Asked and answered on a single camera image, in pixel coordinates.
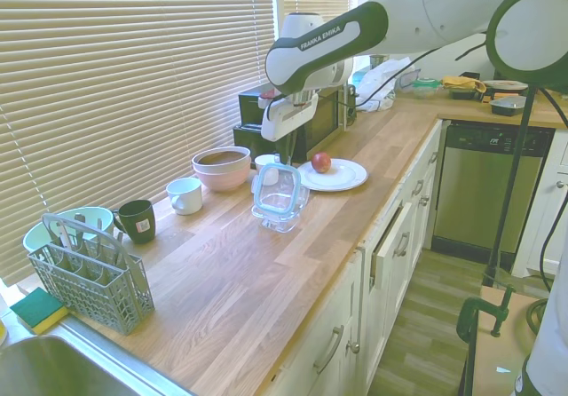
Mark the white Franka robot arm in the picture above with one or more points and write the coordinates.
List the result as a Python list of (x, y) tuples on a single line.
[(421, 10)]

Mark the white kitchen base cabinets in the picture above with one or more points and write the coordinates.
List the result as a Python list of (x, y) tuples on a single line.
[(390, 289)]

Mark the stainless steel dishwasher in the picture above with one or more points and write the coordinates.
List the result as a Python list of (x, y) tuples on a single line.
[(479, 192)]

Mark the yellow cloth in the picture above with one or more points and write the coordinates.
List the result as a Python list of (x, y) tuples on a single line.
[(461, 81)]

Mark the red apple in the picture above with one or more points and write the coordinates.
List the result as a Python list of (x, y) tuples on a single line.
[(321, 162)]

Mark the wide beige window blind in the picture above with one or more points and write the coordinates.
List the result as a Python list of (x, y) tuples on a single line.
[(111, 81)]

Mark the round flat pan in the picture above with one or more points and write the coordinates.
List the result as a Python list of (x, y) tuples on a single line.
[(503, 86)]

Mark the clear plastic storage tub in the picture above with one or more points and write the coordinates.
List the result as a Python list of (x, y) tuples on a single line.
[(408, 81)]

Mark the black camera stand pole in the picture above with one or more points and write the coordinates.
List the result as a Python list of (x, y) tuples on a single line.
[(515, 183)]

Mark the clear lid with teal seal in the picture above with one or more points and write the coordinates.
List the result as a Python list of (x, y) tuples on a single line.
[(261, 192)]

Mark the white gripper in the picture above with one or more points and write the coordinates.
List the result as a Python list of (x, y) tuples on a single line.
[(284, 118)]

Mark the white plastic bag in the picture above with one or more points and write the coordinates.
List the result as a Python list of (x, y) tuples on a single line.
[(377, 85)]

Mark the mint green bowl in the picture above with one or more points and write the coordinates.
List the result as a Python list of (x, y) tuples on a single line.
[(35, 238)]

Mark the black countertop appliance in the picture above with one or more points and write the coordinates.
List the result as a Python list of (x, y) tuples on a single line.
[(246, 140)]

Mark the white dinner plate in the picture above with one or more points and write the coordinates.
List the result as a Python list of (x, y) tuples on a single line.
[(341, 178)]

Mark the stainless steel sink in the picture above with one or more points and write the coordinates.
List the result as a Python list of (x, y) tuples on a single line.
[(53, 369)]

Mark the pink bowl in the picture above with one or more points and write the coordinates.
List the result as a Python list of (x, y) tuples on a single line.
[(222, 182), (217, 164)]

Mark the black cup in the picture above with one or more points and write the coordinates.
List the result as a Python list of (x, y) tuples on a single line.
[(139, 223)]

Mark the black microwave oven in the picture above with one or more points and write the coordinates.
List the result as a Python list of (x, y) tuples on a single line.
[(326, 121)]

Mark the grey plastic cutlery basket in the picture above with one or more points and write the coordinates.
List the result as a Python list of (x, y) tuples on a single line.
[(97, 294)]

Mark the green and yellow sponge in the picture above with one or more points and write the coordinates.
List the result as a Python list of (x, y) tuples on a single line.
[(37, 309)]

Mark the green metal clamp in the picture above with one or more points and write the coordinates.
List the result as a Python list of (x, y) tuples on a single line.
[(470, 316)]

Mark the black tray with foil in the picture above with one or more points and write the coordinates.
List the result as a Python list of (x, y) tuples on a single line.
[(508, 106)]

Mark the tan robot table board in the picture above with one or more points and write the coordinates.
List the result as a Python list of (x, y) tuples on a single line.
[(501, 360)]

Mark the white ceramic mug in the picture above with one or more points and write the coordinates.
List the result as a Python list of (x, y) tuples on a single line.
[(188, 196), (264, 161)]

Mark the black food tray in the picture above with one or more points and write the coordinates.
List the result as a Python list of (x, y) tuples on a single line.
[(463, 94)]

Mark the bowl with green lid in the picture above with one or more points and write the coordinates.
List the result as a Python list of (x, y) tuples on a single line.
[(427, 87)]

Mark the clear glass food container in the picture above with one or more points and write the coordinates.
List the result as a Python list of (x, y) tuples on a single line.
[(284, 226)]

